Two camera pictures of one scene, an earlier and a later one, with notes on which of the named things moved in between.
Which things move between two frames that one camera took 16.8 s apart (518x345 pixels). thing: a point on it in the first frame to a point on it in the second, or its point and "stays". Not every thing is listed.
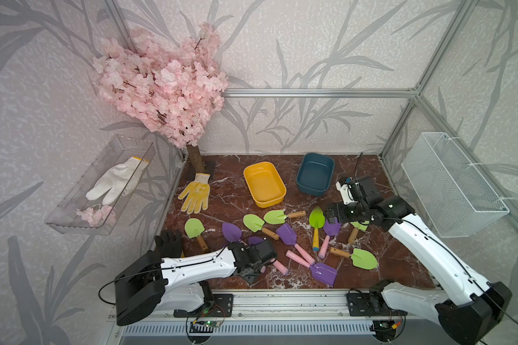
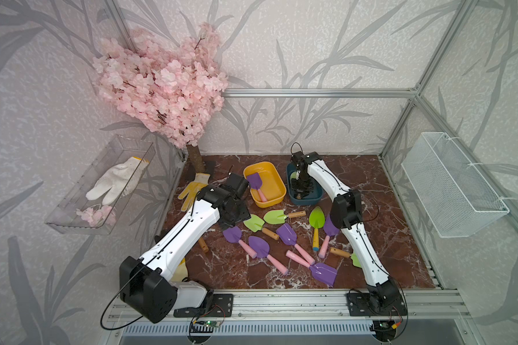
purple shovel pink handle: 232,232 stays
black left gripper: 250,279 to 245,214
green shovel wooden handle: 360,257 stays
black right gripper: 339,208 to 302,192
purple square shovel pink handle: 326,272 stays
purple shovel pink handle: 255,241 stays
